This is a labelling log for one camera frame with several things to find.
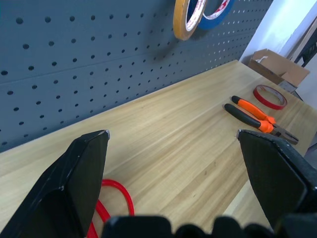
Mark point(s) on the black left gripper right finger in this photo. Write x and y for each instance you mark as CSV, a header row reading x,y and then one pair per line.
x,y
275,173

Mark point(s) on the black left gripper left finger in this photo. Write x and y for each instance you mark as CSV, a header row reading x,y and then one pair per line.
x,y
62,188

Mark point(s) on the grey-blue metal pegboard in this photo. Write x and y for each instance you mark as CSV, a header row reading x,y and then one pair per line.
x,y
74,62

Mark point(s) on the red tape roll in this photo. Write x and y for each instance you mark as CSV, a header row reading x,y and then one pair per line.
x,y
270,105

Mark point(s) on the orange and black pliers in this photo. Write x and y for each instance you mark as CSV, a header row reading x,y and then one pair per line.
x,y
250,107

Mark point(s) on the open cardboard box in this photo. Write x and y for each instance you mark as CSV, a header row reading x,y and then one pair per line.
x,y
272,67

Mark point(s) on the blue tape roll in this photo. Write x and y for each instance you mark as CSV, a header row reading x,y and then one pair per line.
x,y
218,21

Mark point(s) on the yellow tape roll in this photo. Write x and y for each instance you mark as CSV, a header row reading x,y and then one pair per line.
x,y
178,23

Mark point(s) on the black metal frame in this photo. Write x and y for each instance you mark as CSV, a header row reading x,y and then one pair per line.
x,y
308,53

